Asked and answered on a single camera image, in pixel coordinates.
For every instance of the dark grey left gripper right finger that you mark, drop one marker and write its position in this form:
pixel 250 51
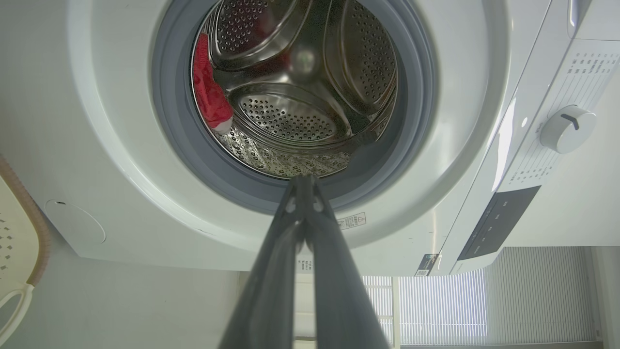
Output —
pixel 339 300

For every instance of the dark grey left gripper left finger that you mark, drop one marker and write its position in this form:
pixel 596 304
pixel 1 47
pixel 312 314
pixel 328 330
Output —
pixel 271 291

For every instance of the red cloth garment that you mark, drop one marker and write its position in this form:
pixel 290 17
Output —
pixel 209 92

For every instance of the black washing machine display panel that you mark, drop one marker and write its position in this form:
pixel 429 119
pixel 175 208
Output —
pixel 499 223

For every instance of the stainless steel washing machine drum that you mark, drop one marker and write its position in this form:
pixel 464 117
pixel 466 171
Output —
pixel 290 111

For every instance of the cream laundry basket brown rim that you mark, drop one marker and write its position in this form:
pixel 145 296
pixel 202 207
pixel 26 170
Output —
pixel 17 242

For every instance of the black text label sticker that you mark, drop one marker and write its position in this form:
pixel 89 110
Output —
pixel 307 264

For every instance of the dark energy label sticker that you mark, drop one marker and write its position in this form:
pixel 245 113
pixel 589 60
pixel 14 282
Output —
pixel 427 264

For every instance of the white window blinds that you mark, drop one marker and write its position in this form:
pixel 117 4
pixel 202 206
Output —
pixel 484 305

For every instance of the round white filter cover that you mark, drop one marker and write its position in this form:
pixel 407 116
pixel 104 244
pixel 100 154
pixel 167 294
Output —
pixel 75 223

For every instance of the grey rubber door gasket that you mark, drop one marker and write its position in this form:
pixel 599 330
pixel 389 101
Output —
pixel 169 106

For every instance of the white front-load washing machine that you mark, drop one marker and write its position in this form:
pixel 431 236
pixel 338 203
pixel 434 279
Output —
pixel 97 121

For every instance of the white round control knob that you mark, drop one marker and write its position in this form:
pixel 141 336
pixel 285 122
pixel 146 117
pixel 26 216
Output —
pixel 566 130

